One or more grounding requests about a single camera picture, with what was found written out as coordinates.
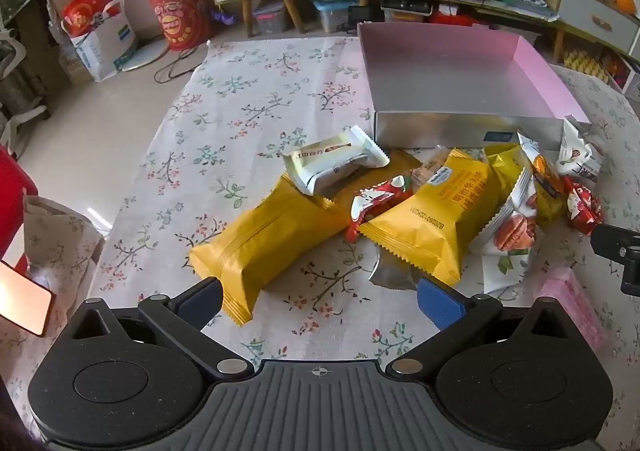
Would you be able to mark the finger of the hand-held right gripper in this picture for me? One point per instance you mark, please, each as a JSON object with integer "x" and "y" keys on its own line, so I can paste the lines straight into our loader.
{"x": 607, "y": 241}

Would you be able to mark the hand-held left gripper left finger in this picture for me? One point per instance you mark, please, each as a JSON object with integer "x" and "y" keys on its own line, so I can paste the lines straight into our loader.
{"x": 202, "y": 303}

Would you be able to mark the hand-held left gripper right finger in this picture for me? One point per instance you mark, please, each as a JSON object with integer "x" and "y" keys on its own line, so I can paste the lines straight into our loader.
{"x": 440, "y": 303}

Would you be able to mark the red white snack packet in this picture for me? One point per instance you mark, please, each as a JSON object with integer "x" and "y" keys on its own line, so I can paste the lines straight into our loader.
{"x": 582, "y": 206}
{"x": 372, "y": 203}

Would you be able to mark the silver snack packet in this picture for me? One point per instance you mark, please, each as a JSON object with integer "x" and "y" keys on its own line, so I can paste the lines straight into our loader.
{"x": 392, "y": 273}

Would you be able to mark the yellow snack packet small badge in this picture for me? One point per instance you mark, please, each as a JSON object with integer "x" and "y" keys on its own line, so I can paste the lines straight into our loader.
{"x": 435, "y": 221}

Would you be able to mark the orange white snack packet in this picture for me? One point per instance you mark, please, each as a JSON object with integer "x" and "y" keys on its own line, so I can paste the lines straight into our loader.
{"x": 545, "y": 171}

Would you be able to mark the white nut packet dark text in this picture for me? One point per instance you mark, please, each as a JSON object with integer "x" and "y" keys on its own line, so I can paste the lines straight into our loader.
{"x": 577, "y": 151}

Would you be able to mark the large yellow snack packet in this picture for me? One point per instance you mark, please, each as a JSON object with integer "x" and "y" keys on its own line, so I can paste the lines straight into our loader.
{"x": 270, "y": 236}

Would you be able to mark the white walnut print packet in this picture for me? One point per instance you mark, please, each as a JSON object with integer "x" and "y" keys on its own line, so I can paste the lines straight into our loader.
{"x": 510, "y": 236}

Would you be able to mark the yellow packet blue oval label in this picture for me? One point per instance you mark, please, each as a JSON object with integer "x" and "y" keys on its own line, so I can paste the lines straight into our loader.
{"x": 502, "y": 166}

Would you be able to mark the brown biscuit packet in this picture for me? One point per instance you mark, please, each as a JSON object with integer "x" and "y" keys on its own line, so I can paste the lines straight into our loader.
{"x": 430, "y": 170}

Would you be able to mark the pink cardboard box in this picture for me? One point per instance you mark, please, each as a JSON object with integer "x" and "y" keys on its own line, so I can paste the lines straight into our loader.
{"x": 440, "y": 66}

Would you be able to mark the pink tissue pack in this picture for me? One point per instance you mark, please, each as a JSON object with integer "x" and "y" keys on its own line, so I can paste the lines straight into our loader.
{"x": 575, "y": 306}

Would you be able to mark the white printed box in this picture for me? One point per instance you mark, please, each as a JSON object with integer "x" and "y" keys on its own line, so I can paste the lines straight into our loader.
{"x": 617, "y": 73}

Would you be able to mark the yellow egg tray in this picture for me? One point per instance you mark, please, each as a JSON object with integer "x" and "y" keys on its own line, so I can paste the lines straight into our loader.
{"x": 585, "y": 63}

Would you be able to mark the smartphone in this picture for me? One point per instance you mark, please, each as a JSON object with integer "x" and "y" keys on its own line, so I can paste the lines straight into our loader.
{"x": 22, "y": 296}

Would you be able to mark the floral tablecloth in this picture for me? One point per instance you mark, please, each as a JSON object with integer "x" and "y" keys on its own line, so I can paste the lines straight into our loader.
{"x": 250, "y": 96}

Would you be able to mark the red stool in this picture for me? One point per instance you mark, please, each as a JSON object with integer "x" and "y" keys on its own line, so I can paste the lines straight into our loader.
{"x": 12, "y": 191}

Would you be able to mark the orange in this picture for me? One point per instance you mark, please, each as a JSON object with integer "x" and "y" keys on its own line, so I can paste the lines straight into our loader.
{"x": 625, "y": 3}

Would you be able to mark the white round floor plate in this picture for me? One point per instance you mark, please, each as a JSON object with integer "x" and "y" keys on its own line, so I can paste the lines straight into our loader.
{"x": 145, "y": 56}

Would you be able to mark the white office chair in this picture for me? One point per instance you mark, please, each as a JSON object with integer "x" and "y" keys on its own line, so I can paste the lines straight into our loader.
{"x": 20, "y": 123}

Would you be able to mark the red cardboard box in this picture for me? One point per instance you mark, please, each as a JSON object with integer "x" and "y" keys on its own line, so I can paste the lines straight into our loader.
{"x": 452, "y": 17}

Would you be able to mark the white paper bag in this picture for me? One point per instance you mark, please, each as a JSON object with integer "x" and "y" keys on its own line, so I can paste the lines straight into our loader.
{"x": 100, "y": 51}

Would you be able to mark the red printed bag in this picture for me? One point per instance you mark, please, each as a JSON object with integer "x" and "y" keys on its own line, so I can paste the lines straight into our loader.
{"x": 180, "y": 21}

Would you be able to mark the clear storage bin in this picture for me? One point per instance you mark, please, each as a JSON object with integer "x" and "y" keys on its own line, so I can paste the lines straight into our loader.
{"x": 270, "y": 18}

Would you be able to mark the grey lid storage bin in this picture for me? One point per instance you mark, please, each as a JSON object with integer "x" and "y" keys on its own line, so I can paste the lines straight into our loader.
{"x": 405, "y": 8}

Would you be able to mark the black device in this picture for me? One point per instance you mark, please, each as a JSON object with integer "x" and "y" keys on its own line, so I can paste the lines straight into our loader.
{"x": 365, "y": 15}

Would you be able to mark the blue lid storage bin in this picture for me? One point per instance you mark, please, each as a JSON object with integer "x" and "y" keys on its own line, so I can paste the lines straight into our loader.
{"x": 332, "y": 16}

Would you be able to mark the red gift bag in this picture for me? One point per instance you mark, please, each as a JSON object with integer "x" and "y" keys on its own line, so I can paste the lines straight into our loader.
{"x": 82, "y": 13}

